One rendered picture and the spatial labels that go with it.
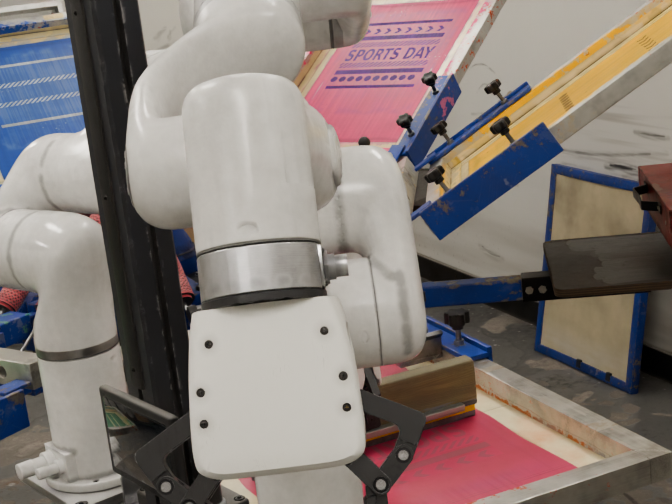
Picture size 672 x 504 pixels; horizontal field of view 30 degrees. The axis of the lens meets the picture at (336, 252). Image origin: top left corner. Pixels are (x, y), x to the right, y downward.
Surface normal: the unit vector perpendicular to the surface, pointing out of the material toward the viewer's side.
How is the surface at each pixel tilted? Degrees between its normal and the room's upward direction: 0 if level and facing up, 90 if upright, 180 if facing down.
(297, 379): 69
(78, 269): 96
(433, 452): 0
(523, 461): 0
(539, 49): 90
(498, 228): 90
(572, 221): 80
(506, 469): 0
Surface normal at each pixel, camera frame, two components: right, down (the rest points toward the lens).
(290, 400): 0.02, -0.09
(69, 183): -0.56, 0.29
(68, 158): -0.49, -0.34
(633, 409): -0.11, -0.96
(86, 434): 0.11, 0.24
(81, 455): -0.11, 0.26
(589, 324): -0.91, 0.00
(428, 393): 0.42, 0.19
